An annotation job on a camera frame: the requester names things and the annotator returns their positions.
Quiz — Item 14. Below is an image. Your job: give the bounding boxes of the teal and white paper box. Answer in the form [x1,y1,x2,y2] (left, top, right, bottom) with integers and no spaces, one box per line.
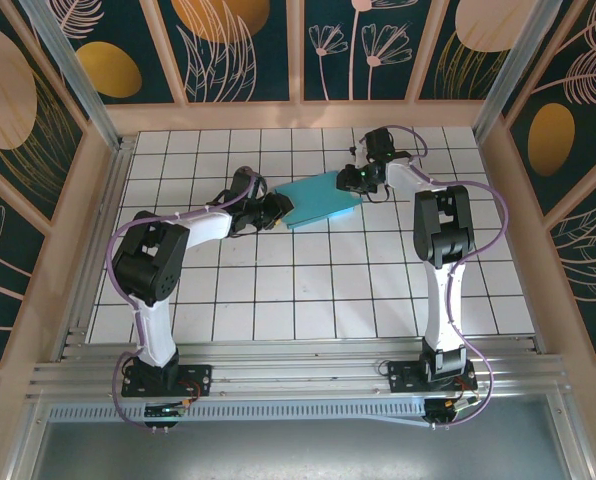
[271,170,364,232]

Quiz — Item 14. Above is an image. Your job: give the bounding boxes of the aluminium mounting rail frame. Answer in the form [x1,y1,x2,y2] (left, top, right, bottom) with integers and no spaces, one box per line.
[25,333,577,404]

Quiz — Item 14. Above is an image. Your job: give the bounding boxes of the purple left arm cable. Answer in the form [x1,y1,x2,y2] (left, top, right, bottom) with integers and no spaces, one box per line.
[106,168,259,432]

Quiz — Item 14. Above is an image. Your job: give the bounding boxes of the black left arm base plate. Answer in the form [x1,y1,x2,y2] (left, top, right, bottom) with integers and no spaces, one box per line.
[121,363,214,399]

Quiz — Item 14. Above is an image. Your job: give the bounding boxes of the aluminium side rail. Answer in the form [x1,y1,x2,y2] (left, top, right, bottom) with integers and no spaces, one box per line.
[52,137,139,361]

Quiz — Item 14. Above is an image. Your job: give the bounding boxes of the grey slotted cable duct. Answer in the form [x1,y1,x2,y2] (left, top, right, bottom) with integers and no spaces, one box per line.
[47,402,432,429]

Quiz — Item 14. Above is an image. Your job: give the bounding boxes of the aluminium corner post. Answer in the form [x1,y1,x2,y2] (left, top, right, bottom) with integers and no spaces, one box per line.
[471,0,565,146]
[17,0,127,151]

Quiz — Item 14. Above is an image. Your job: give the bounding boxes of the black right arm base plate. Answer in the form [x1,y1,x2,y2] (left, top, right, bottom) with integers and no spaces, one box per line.
[386,359,478,394]

